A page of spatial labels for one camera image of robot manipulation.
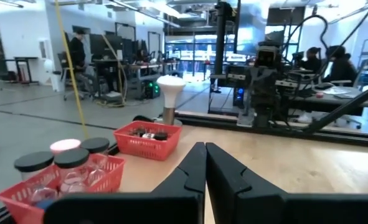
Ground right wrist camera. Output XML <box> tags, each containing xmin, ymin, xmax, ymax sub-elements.
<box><xmin>255</xmin><ymin>45</ymin><xmax>280</xmax><ymax>68</ymax></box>

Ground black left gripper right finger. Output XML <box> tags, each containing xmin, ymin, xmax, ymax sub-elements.
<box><xmin>205</xmin><ymin>142</ymin><xmax>288</xmax><ymax>224</ymax></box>

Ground dark hanging screen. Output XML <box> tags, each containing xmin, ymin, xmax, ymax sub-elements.
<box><xmin>265</xmin><ymin>6</ymin><xmax>306</xmax><ymax>27</ymax></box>

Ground white sand hourglass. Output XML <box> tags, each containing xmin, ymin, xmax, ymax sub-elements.
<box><xmin>80</xmin><ymin>137</ymin><xmax>111</xmax><ymax>185</ymax></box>

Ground blue sand hourglass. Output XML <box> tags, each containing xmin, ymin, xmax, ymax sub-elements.
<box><xmin>14</xmin><ymin>151</ymin><xmax>60</xmax><ymax>210</ymax></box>

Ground orange sand hourglass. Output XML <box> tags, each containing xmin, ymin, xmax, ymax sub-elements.
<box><xmin>53</xmin><ymin>147</ymin><xmax>93</xmax><ymax>194</ymax></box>

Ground thin yellow cord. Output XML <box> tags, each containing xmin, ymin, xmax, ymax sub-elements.
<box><xmin>101</xmin><ymin>33</ymin><xmax>128</xmax><ymax>107</ymax></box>

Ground black diagonal bar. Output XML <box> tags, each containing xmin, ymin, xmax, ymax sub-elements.
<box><xmin>304</xmin><ymin>80</ymin><xmax>368</xmax><ymax>135</ymax></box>

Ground grey office desk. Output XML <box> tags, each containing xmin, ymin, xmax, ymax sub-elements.
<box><xmin>92</xmin><ymin>58</ymin><xmax>180</xmax><ymax>101</ymax></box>

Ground black curved hose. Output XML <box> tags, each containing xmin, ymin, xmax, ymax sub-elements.
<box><xmin>282</xmin><ymin>14</ymin><xmax>329</xmax><ymax>58</ymax></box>

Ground black aluminium table frame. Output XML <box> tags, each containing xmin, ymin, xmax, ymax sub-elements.
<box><xmin>0</xmin><ymin>110</ymin><xmax>368</xmax><ymax>224</ymax></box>

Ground black computer with green lights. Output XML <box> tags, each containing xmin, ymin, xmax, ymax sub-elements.
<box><xmin>144</xmin><ymin>80</ymin><xmax>161</xmax><ymax>100</ymax></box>

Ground person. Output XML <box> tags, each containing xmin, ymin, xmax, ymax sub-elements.
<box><xmin>298</xmin><ymin>46</ymin><xmax>323</xmax><ymax>74</ymax></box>
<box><xmin>67</xmin><ymin>27</ymin><xmax>88</xmax><ymax>94</ymax></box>
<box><xmin>321</xmin><ymin>45</ymin><xmax>359</xmax><ymax>87</ymax></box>

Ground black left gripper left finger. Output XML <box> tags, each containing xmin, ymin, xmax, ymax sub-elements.
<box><xmin>151</xmin><ymin>141</ymin><xmax>208</xmax><ymax>224</ymax></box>

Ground white mushroom table lamp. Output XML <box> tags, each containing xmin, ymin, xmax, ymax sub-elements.
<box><xmin>156</xmin><ymin>75</ymin><xmax>187</xmax><ymax>126</ymax></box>

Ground pink hourglass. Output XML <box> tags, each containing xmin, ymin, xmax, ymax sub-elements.
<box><xmin>49</xmin><ymin>138</ymin><xmax>82</xmax><ymax>156</ymax></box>

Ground red plastic basket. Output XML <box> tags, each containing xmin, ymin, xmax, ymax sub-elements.
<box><xmin>112</xmin><ymin>120</ymin><xmax>184</xmax><ymax>162</ymax></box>
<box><xmin>0</xmin><ymin>154</ymin><xmax>126</xmax><ymax>224</ymax></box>

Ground black computer with blue light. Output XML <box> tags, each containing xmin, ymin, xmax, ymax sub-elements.
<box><xmin>232</xmin><ymin>86</ymin><xmax>246</xmax><ymax>107</ymax></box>

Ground grey office chair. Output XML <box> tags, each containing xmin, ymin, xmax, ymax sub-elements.
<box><xmin>56</xmin><ymin>52</ymin><xmax>90</xmax><ymax>101</ymax></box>

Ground small black side table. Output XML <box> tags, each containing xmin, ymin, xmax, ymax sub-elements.
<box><xmin>13</xmin><ymin>56</ymin><xmax>40</xmax><ymax>85</ymax></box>

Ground black vertical post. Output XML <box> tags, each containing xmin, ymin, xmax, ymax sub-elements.
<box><xmin>214</xmin><ymin>0</ymin><xmax>234</xmax><ymax>76</ymax></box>

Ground grey work desk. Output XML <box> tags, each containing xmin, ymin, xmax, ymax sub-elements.
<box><xmin>288</xmin><ymin>84</ymin><xmax>368</xmax><ymax>114</ymax></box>

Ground black desk monitor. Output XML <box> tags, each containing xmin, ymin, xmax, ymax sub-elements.
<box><xmin>88</xmin><ymin>33</ymin><xmax>124</xmax><ymax>57</ymax></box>

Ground thick yellow hanging cable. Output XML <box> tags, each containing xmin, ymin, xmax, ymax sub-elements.
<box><xmin>54</xmin><ymin>0</ymin><xmax>90</xmax><ymax>139</ymax></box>

